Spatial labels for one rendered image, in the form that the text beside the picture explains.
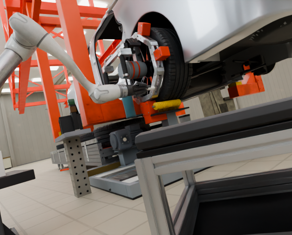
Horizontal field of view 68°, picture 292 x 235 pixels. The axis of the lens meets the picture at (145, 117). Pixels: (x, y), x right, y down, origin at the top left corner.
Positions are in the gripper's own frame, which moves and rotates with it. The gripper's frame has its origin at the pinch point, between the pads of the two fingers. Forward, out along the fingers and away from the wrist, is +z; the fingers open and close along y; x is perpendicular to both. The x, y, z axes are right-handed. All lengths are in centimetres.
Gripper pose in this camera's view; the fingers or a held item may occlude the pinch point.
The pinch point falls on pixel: (150, 87)
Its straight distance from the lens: 159.2
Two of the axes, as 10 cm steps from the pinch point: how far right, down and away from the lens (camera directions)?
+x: -5.2, -5.6, 6.5
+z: 8.4, -1.6, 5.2
